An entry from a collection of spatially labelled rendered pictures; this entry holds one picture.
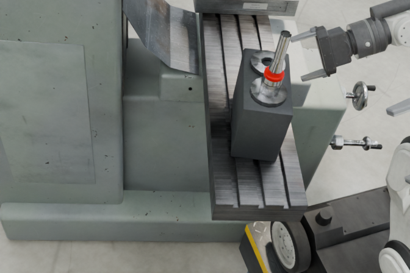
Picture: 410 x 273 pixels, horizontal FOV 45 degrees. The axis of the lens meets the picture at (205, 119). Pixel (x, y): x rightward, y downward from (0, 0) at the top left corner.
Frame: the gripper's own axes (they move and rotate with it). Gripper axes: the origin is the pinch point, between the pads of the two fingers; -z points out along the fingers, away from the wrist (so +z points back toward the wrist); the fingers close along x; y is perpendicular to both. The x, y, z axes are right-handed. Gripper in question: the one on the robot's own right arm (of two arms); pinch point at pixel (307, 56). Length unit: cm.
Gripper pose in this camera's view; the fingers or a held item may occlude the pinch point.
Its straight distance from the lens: 124.9
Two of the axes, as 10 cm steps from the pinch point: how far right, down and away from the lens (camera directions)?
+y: 0.1, 4.3, -9.0
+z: 9.5, -2.9, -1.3
